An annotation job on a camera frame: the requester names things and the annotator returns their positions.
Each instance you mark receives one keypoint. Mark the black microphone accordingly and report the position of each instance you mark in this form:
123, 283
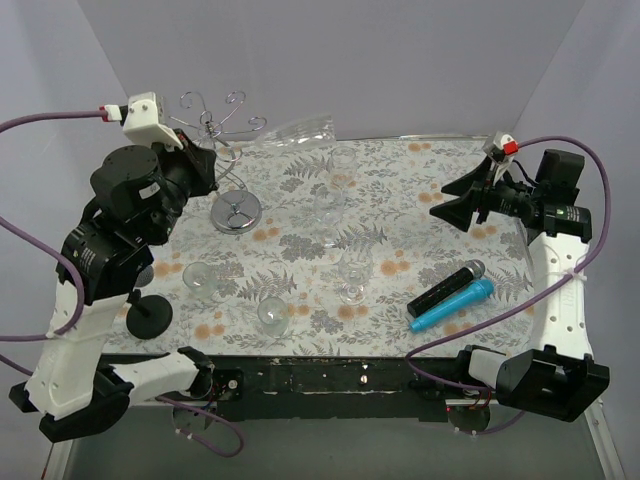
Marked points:
469, 272

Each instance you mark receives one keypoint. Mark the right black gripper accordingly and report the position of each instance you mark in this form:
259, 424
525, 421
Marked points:
481, 195

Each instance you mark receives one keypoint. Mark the floral tablecloth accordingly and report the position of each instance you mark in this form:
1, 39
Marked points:
386, 207

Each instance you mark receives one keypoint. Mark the left patterned tumbler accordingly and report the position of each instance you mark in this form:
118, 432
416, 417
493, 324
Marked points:
199, 278

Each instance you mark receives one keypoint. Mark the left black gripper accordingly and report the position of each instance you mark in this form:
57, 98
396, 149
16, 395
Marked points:
189, 163

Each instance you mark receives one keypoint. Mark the black table front rail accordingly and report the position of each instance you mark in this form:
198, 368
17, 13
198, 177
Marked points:
313, 388

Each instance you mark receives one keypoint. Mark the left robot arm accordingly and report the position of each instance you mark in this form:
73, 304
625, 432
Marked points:
139, 194

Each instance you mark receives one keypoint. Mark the blue toy microphone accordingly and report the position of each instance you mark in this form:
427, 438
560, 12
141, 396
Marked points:
478, 291

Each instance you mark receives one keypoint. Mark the chrome wine glass rack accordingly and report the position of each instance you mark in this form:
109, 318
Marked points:
237, 211

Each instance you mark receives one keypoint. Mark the ribbed flute glass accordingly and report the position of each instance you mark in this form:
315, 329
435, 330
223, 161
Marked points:
308, 133

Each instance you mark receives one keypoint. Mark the glitter microphone on stand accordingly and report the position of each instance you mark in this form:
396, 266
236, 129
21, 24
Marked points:
145, 277

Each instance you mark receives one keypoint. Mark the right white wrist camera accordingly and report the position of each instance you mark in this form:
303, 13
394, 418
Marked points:
500, 149

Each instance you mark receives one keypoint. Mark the front patterned tumbler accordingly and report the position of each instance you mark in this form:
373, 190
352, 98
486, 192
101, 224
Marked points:
273, 315

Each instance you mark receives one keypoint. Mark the near wine glass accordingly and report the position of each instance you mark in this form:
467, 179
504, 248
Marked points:
355, 268

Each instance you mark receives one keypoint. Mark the patterned tumbler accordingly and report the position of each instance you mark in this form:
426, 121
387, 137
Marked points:
273, 315
199, 278

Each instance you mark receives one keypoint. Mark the middle wine glass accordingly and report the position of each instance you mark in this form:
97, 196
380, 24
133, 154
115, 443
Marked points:
329, 204

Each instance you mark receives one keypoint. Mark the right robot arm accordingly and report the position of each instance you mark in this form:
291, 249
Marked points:
556, 376

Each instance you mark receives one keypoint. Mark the far wine glass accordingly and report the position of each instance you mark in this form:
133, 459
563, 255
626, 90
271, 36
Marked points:
342, 166

